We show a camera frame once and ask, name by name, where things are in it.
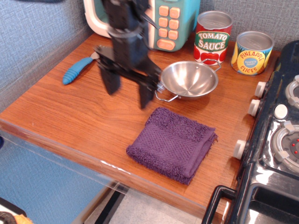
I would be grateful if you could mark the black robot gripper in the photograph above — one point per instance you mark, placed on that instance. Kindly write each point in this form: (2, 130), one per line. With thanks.
(128, 57)

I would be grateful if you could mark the purple cloth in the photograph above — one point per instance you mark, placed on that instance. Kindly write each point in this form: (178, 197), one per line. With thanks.
(172, 145)

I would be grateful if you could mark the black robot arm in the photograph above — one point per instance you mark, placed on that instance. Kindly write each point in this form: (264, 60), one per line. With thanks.
(128, 27)

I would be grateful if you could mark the teal toy microwave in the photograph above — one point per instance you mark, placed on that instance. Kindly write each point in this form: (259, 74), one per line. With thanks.
(175, 20)

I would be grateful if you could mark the tomato sauce can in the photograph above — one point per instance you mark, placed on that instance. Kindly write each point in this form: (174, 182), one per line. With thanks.
(212, 36)

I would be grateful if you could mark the pineapple slices can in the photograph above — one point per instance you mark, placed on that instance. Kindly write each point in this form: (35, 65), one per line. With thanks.
(252, 52)

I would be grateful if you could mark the black toy stove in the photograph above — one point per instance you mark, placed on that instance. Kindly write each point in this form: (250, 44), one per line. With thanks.
(267, 189)

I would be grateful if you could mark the blue handled toy fork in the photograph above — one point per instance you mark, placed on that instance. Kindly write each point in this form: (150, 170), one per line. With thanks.
(72, 73)

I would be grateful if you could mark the small steel bowl with handles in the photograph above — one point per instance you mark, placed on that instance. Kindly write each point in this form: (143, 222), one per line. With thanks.
(188, 80)

